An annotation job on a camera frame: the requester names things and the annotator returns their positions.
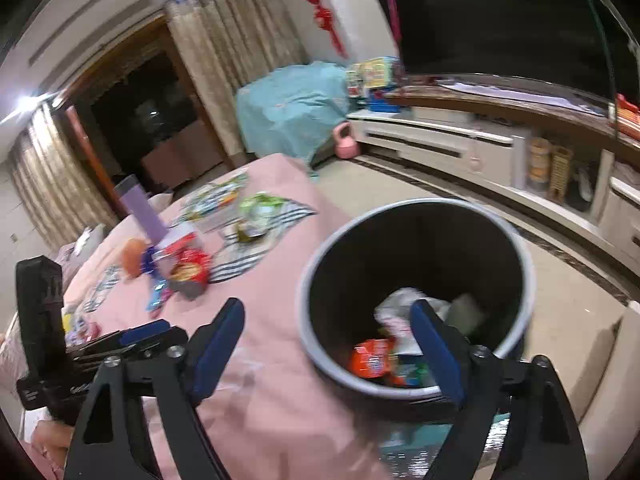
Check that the shiny teal bag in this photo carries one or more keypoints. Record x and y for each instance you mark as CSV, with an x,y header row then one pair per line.
x,y
415,455

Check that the yellow canister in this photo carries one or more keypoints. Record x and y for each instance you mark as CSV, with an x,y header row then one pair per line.
x,y
539,165

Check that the white wood-top TV cabinet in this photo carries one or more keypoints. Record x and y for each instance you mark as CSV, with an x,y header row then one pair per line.
x,y
435,142

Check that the teal furniture cover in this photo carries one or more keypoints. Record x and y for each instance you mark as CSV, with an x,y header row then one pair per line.
x,y
285,105

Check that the beige curtain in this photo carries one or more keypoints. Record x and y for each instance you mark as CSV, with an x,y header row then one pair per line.
x,y
55,185
225,45

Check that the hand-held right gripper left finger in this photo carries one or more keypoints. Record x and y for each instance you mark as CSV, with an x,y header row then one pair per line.
x,y
215,355

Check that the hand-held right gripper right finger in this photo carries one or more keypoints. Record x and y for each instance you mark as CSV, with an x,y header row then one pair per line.
x,y
437,355

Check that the woven basket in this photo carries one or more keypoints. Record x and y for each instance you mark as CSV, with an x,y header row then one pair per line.
x,y
560,175

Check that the blue red snack wrapper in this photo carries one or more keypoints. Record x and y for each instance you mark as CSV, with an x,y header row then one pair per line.
x,y
159,295

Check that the black white-rimmed trash bin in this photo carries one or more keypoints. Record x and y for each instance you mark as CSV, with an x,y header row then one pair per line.
x,y
400,250

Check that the crumpled foil wrappers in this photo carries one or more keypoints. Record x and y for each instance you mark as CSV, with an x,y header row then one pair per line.
x,y
85,329

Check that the red toy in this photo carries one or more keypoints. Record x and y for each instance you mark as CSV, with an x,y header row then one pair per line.
x,y
627,115

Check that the purple bottle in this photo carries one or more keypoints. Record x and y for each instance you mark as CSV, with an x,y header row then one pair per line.
x,y
142,210

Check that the blue plastic wrapper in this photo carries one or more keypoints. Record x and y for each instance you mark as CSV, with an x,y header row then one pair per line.
x,y
150,262

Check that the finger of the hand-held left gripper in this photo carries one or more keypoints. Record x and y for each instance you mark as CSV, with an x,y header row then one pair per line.
x,y
145,331
167,341

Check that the red snack packet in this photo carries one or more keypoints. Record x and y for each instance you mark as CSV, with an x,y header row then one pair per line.
x,y
370,357

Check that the ceiling spotlight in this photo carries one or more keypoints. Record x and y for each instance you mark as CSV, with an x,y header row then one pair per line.
x,y
25,102

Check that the wooden door frame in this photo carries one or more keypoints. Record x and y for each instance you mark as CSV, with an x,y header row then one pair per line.
x,y
80,140

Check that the person's left hand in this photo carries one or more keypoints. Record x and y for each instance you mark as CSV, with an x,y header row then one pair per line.
x,y
50,437

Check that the pink kettlebell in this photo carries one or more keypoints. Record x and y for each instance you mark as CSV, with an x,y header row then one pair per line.
x,y
346,145

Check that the light wooden cabinet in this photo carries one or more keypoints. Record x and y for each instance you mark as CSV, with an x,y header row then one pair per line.
x,y
175,160

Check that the white tissue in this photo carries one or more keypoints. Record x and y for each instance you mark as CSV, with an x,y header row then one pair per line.
x,y
400,305

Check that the black television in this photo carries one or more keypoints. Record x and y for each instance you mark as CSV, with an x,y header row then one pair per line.
x,y
500,25

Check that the toy cash register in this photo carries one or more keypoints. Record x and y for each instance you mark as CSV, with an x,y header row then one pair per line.
x,y
372,77

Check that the green crumpled wrapper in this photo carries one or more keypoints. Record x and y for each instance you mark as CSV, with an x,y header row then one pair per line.
x,y
257,207

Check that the orange round fruit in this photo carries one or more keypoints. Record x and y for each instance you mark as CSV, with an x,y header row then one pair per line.
x,y
134,260

